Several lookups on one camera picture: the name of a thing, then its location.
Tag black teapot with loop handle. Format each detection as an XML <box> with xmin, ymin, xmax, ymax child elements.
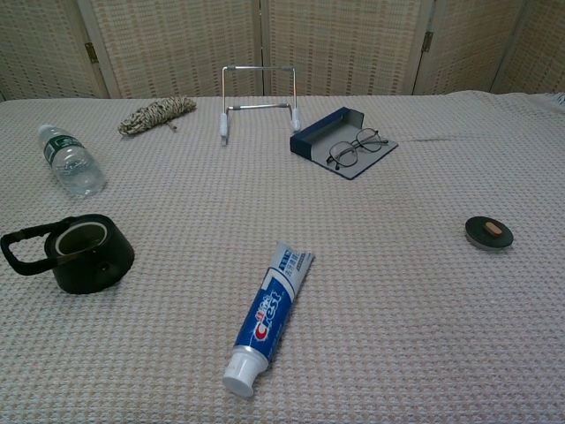
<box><xmin>0</xmin><ymin>213</ymin><xmax>136</xmax><ymax>296</ymax></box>

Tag small black round disc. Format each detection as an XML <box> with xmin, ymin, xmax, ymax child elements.
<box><xmin>464</xmin><ymin>215</ymin><xmax>515</xmax><ymax>252</ymax></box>

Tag open blue glasses case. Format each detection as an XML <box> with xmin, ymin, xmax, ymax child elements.
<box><xmin>289</xmin><ymin>106</ymin><xmax>399</xmax><ymax>181</ymax></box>

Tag thin-framed eyeglasses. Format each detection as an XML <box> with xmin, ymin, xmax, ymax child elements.
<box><xmin>326</xmin><ymin>127</ymin><xmax>390</xmax><ymax>171</ymax></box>

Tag blue white Crest toothpaste tube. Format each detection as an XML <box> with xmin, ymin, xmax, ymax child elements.
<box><xmin>222</xmin><ymin>240</ymin><xmax>315</xmax><ymax>398</ymax></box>

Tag beige waffle tablecloth with fringe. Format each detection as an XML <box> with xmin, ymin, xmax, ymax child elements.
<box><xmin>0</xmin><ymin>90</ymin><xmax>565</xmax><ymax>424</ymax></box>

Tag woven folding screen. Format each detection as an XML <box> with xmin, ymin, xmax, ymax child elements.
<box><xmin>0</xmin><ymin>0</ymin><xmax>565</xmax><ymax>101</ymax></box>

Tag clear water bottle green label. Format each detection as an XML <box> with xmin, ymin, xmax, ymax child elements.
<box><xmin>36</xmin><ymin>124</ymin><xmax>109</xmax><ymax>198</ymax></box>

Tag metal wire stand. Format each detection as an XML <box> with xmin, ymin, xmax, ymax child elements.
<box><xmin>219</xmin><ymin>65</ymin><xmax>302</xmax><ymax>147</ymax></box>

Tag coiled beige rope bundle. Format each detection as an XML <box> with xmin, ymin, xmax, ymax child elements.
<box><xmin>117</xmin><ymin>95</ymin><xmax>198</xmax><ymax>137</ymax></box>

